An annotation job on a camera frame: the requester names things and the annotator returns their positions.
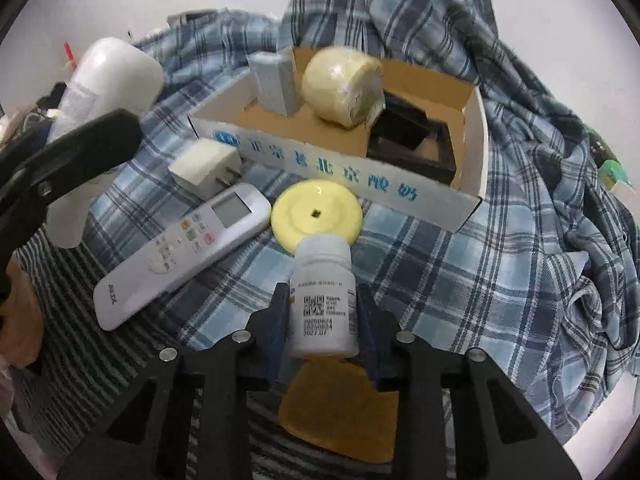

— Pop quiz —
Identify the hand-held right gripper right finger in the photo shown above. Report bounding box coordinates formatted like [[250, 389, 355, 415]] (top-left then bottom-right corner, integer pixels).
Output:
[[352, 284, 583, 480]]

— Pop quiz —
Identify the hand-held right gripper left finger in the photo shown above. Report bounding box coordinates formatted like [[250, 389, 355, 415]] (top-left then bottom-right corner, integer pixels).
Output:
[[57, 282, 296, 480]]

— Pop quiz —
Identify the pale yellow round disc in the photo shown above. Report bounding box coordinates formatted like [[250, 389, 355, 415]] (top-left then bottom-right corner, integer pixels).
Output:
[[270, 178, 364, 252]]

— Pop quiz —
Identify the white remote control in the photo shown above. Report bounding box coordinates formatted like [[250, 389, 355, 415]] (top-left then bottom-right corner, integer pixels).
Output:
[[93, 183, 272, 332]]

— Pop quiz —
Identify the small white pill bottle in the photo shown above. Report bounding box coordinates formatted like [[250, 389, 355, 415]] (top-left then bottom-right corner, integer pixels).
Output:
[[287, 236, 360, 360]]

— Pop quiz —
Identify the blue plaid blanket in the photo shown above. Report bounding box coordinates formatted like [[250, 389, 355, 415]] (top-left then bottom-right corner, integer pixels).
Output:
[[85, 0, 640, 448]]

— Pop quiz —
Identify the white charger plug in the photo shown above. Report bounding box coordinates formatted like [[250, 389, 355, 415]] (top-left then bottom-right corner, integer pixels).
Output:
[[168, 138, 244, 200]]

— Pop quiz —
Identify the green packet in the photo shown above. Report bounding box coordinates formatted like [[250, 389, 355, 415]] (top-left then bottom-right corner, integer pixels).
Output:
[[590, 130, 632, 192]]

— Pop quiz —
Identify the black box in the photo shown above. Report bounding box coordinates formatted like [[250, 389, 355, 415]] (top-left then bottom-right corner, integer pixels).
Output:
[[366, 92, 458, 186]]

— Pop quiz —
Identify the grey striped cloth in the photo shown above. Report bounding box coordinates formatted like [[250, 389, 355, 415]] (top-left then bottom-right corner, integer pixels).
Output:
[[10, 227, 416, 480]]

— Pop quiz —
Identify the large white bottle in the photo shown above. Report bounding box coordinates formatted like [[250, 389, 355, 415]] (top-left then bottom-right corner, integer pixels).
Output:
[[47, 37, 166, 249]]

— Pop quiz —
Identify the orange-brown cloth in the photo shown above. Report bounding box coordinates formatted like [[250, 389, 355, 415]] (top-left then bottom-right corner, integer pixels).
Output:
[[277, 357, 401, 465]]

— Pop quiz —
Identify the cardboard box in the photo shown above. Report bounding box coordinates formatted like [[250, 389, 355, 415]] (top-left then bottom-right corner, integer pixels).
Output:
[[187, 45, 490, 233]]

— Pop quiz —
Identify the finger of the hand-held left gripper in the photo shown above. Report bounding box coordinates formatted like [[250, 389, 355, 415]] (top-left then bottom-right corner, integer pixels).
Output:
[[0, 109, 145, 207]]

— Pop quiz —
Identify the grey bag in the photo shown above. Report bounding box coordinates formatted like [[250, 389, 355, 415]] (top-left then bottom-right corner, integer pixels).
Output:
[[166, 9, 228, 26]]

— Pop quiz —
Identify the round yellow cartoon tin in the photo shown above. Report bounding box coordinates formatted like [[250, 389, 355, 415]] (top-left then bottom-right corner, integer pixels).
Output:
[[301, 46, 385, 128]]

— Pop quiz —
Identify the small grey box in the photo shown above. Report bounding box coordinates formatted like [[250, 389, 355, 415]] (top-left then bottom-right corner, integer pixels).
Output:
[[248, 51, 303, 117]]

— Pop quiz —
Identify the person's left hand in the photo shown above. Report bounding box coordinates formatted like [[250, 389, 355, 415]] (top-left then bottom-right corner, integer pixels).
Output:
[[0, 259, 44, 368]]

